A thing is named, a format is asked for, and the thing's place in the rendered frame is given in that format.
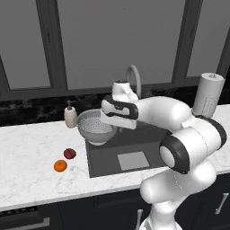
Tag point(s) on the white paper towel roll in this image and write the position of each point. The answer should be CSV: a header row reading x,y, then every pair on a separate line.
x,y
208,95

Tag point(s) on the dark cabinet door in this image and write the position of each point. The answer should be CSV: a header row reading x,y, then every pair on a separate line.
x,y
99,209
203,206

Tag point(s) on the black dishwasher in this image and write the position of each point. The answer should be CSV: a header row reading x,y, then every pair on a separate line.
x,y
18,214

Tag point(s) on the dark grey sink basin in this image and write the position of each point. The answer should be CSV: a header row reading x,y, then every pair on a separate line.
x,y
104,161

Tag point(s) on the white soap dispenser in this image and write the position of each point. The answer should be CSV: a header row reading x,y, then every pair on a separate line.
x,y
70,116

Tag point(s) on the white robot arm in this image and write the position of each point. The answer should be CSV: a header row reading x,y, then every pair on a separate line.
x,y
185,146

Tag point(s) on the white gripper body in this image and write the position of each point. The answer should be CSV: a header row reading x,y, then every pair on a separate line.
x,y
118,121

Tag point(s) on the orange fruit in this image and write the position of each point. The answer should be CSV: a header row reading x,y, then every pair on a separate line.
x,y
60,166

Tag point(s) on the red mango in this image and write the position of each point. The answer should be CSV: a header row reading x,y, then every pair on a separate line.
x,y
69,153

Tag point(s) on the grey metal colander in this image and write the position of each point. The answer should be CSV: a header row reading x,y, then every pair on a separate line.
x,y
94,125

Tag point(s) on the dark framed window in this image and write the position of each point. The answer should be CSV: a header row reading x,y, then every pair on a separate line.
x,y
57,45

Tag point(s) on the grey arched sink faucet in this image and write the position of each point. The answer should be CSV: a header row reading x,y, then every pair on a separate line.
x,y
136,75

